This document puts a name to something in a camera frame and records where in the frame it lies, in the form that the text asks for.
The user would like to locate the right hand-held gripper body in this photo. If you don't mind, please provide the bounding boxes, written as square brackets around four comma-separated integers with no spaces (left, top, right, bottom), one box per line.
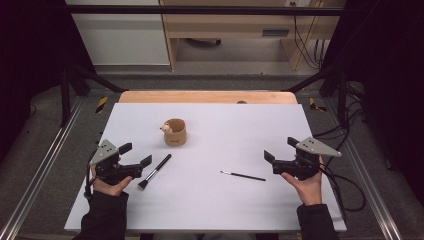
[271,136,343,181]

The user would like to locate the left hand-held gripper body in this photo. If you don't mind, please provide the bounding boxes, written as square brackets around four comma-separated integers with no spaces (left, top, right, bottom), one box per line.
[88,139,145,186]

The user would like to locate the thin black makeup brush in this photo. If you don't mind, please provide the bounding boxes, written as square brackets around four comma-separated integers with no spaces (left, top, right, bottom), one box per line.
[219,170,267,183]

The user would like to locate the tan cup with hedgehog figure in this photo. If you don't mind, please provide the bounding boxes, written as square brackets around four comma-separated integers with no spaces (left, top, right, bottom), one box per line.
[159,118,188,147]

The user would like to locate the person's left hand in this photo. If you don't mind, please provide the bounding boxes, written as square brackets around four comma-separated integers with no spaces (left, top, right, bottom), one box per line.
[90,164,134,197]

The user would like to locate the person's right hand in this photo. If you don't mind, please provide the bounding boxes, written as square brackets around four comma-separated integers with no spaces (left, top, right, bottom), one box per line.
[280,156,325,207]

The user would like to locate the yellow clamp right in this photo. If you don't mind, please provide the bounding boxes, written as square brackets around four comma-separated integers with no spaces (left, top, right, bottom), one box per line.
[308,97,328,113]

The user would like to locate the yellow clamp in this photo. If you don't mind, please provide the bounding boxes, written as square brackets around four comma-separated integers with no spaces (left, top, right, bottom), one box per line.
[94,95,109,114]
[308,97,328,113]

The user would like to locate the yellow clamp left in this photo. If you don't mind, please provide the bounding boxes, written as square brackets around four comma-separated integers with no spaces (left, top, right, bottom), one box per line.
[94,95,109,114]

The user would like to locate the white table sheet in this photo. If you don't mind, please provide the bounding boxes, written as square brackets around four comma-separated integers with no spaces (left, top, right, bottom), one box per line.
[63,102,348,233]

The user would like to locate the light wooden table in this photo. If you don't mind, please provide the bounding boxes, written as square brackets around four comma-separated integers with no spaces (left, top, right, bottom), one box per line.
[118,90,299,105]

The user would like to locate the white cabinet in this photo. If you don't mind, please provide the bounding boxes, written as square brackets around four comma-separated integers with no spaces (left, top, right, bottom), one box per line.
[64,0,172,66]

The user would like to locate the black curtain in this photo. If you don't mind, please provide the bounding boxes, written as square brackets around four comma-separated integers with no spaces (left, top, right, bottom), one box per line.
[321,0,424,204]
[0,0,98,161]

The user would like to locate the wooden desk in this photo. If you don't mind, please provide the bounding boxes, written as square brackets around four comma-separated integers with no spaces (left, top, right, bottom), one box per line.
[159,0,348,72]

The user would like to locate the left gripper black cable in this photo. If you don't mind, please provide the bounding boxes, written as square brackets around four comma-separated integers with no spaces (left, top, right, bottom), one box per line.
[83,149,101,201]

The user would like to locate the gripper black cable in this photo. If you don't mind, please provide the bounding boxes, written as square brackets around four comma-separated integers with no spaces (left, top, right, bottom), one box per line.
[319,163,367,221]
[83,149,101,201]

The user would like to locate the black floor cables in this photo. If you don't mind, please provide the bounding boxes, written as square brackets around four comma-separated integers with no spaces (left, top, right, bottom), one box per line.
[313,83,368,168]

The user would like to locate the black frame strut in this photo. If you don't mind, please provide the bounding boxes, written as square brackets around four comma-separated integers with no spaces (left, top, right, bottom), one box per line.
[59,64,129,128]
[283,64,351,129]

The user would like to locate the aluminium floor rail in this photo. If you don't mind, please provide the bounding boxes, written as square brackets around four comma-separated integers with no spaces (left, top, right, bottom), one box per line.
[324,99,404,240]
[0,96,86,240]

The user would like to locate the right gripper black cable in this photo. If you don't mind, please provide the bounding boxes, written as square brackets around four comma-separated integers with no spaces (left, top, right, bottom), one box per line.
[319,163,367,221]

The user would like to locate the bundle of hanging cables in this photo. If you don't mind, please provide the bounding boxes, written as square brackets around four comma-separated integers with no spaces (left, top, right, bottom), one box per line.
[289,1,329,71]

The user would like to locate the black horizontal frame bar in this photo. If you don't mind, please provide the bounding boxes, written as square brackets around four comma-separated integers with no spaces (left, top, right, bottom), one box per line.
[64,4,346,17]

